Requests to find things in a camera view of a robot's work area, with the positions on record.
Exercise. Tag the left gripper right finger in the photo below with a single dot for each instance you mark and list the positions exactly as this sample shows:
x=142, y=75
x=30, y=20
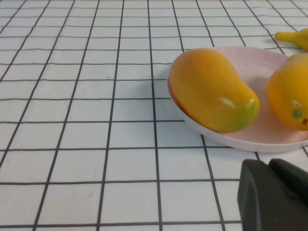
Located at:
x=293, y=175

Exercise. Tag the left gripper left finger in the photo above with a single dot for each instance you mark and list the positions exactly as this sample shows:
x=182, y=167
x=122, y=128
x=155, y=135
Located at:
x=260, y=199

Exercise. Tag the yellow-orange plastic mango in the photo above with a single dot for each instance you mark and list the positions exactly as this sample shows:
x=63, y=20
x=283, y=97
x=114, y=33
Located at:
x=291, y=91

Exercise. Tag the deep orange plastic mango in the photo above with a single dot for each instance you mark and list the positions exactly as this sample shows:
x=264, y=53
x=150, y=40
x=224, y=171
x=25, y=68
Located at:
x=209, y=89

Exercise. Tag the yellow plastic banana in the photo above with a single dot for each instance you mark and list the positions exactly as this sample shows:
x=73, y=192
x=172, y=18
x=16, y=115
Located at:
x=293, y=38

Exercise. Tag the pink round plate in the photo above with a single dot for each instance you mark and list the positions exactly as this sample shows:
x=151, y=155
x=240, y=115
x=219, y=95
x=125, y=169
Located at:
x=255, y=69

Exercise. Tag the white grid pattern tablecloth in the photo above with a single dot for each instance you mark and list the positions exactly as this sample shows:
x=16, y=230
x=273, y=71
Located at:
x=84, y=108

